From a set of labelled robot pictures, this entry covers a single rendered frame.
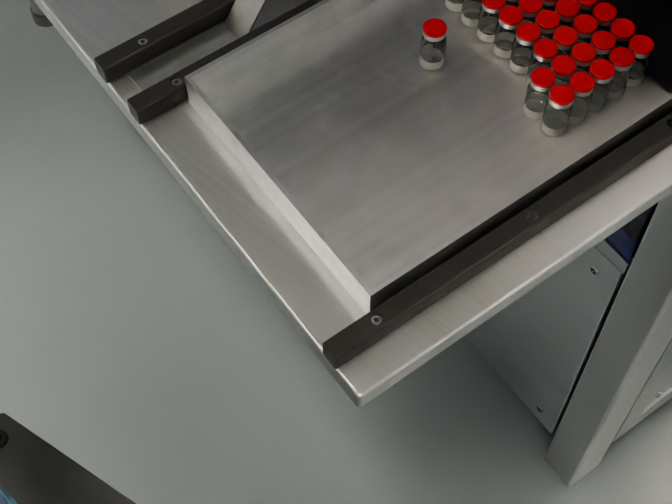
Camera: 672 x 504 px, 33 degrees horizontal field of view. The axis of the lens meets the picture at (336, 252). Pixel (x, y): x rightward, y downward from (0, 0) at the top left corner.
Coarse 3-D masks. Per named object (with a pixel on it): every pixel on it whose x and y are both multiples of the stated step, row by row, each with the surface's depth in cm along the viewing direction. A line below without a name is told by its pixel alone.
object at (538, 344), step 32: (608, 256) 124; (544, 288) 142; (576, 288) 135; (608, 288) 128; (512, 320) 156; (544, 320) 147; (576, 320) 139; (480, 352) 172; (512, 352) 162; (544, 352) 152; (576, 352) 144; (512, 384) 168; (544, 384) 158; (544, 416) 164; (640, 416) 164
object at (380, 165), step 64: (384, 0) 104; (256, 64) 99; (320, 64) 100; (384, 64) 100; (448, 64) 100; (256, 128) 96; (320, 128) 96; (384, 128) 96; (448, 128) 96; (512, 128) 96; (576, 128) 96; (640, 128) 94; (320, 192) 93; (384, 192) 93; (448, 192) 93; (512, 192) 93; (320, 256) 90; (384, 256) 90; (448, 256) 88
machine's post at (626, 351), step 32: (640, 256) 119; (640, 288) 122; (608, 320) 132; (640, 320) 126; (608, 352) 136; (640, 352) 130; (608, 384) 141; (640, 384) 144; (576, 416) 155; (608, 416) 147; (576, 448) 161; (576, 480) 170
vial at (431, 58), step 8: (424, 40) 97; (432, 40) 96; (440, 40) 96; (424, 48) 97; (432, 48) 97; (440, 48) 97; (424, 56) 98; (432, 56) 98; (440, 56) 98; (424, 64) 99; (432, 64) 99; (440, 64) 99
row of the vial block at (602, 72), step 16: (512, 0) 98; (528, 0) 98; (528, 16) 97; (544, 16) 97; (544, 32) 97; (560, 32) 96; (576, 32) 96; (560, 48) 96; (576, 48) 95; (592, 48) 95; (592, 64) 94; (608, 64) 94; (608, 80) 94; (592, 96) 95
